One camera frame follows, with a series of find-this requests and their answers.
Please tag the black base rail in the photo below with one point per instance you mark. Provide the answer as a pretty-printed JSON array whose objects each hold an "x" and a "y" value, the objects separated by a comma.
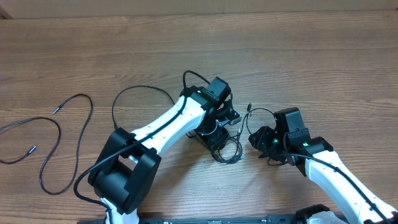
[{"x": 269, "y": 219}]

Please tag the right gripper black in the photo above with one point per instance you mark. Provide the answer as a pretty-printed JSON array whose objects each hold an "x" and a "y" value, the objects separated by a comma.
[{"x": 262, "y": 137}]

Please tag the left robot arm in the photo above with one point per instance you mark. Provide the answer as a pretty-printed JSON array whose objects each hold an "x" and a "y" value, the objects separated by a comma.
[{"x": 126, "y": 167}]

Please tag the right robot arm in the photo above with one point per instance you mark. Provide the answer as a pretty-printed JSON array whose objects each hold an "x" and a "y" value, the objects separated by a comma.
[{"x": 290, "y": 142}]

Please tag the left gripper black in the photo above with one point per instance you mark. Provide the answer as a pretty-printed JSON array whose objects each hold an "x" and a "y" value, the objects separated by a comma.
[{"x": 216, "y": 140}]

